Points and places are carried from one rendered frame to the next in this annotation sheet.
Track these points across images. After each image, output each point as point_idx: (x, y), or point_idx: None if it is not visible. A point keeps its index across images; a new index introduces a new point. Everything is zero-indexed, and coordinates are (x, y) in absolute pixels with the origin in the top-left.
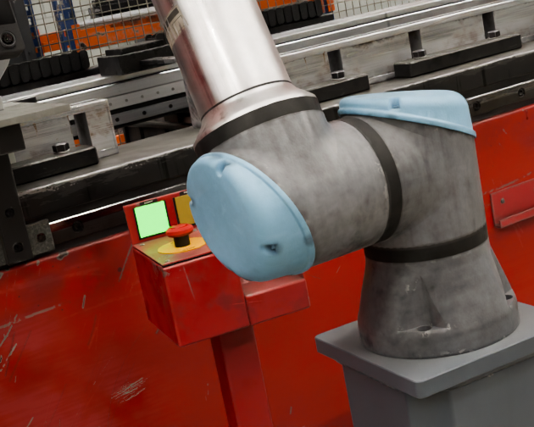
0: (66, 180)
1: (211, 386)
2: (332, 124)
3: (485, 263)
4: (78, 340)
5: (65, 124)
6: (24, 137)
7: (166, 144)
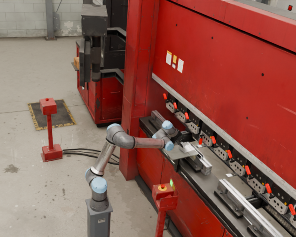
0: (184, 169)
1: (187, 216)
2: (94, 176)
3: (92, 201)
4: (178, 187)
5: (200, 163)
6: (196, 159)
7: (205, 182)
